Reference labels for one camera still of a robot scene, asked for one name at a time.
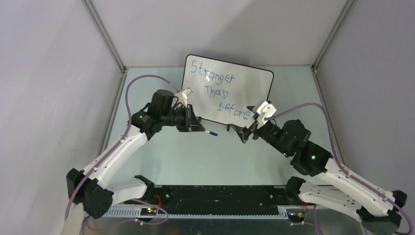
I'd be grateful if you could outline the white whiteboard black frame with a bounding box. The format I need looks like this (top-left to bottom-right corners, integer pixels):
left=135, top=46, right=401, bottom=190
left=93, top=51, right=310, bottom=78
left=182, top=54, right=274, bottom=127

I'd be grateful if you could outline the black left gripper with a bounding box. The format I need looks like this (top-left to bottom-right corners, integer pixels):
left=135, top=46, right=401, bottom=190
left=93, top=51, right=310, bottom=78
left=161, top=104, right=205, bottom=132

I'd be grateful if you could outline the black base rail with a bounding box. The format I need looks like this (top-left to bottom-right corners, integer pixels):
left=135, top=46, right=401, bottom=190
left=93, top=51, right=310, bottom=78
left=142, top=185, right=303, bottom=215

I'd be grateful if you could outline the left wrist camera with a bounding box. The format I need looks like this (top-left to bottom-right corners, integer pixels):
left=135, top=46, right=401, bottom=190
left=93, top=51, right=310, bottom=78
left=175, top=88, right=193, bottom=108

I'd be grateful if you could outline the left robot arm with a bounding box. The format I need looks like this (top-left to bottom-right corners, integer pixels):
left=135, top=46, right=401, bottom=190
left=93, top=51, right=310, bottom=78
left=66, top=88, right=206, bottom=219

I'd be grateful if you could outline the grey cable duct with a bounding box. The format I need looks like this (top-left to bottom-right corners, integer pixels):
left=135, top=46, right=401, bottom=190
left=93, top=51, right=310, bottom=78
left=102, top=206, right=288, bottom=219

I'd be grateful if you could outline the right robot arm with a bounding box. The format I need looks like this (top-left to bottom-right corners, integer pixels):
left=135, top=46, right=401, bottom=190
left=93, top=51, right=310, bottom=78
left=231, top=119, right=407, bottom=235

